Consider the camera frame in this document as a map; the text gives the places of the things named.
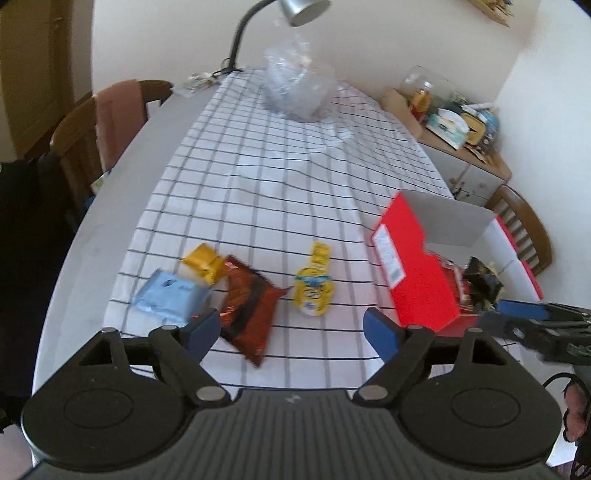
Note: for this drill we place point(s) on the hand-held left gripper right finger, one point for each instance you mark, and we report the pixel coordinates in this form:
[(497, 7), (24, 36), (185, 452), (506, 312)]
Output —
[(381, 330)]

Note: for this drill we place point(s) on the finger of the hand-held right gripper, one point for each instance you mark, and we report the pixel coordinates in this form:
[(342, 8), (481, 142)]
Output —
[(519, 308), (505, 326)]

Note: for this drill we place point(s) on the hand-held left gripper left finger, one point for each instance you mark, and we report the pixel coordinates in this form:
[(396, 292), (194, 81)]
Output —
[(205, 330)]

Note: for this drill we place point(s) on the black snack packet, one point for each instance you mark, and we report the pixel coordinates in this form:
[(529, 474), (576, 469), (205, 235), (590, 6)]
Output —
[(482, 281)]

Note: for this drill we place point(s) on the red cardboard box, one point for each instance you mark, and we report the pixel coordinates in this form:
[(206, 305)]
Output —
[(415, 286)]

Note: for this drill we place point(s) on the person's right hand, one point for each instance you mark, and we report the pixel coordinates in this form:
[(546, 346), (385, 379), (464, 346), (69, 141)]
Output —
[(578, 410)]

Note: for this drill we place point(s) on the brown orange snack packet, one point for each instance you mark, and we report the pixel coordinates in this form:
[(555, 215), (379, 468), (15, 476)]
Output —
[(249, 304)]

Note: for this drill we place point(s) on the light blue snack packet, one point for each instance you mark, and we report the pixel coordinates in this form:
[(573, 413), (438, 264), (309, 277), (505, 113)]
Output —
[(166, 295)]

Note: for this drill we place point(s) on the yellow orange snack packet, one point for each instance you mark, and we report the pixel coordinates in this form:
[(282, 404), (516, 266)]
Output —
[(203, 261)]

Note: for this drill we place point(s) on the red snack packet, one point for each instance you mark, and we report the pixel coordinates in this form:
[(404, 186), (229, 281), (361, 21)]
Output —
[(455, 279)]

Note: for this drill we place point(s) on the yellow snack pouch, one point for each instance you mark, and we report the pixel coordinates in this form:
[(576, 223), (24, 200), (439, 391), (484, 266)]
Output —
[(314, 288)]

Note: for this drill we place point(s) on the wooden slatted chair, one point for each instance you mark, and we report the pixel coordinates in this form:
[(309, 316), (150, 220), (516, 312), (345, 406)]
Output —
[(531, 221)]

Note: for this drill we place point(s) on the wooden cabinet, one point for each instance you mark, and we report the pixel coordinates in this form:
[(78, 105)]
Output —
[(457, 161)]

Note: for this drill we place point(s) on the white black checked tablecloth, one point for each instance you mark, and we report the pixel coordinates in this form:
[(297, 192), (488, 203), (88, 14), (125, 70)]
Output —
[(277, 184)]

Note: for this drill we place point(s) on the yellow container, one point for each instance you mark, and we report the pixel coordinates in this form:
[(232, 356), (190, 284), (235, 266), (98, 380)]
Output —
[(475, 129)]

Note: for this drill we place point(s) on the teal white tissue box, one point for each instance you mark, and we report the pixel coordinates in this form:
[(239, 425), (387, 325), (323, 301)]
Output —
[(445, 127)]

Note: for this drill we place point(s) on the glass jar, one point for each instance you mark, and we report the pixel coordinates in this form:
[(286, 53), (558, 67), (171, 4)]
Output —
[(422, 92)]

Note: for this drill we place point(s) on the small clear wrapper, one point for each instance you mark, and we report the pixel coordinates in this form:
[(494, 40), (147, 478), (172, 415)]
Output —
[(196, 83)]

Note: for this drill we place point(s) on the clear plastic bag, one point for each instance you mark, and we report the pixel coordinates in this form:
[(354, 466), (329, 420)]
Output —
[(295, 87)]

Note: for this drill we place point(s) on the wooden door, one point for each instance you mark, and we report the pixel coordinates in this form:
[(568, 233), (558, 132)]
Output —
[(37, 69)]

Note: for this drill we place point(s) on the silver desk lamp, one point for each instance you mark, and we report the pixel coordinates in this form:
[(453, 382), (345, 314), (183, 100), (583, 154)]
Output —
[(304, 9)]

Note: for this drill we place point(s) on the wooden wall shelf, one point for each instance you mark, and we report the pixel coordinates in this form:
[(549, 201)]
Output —
[(496, 11)]

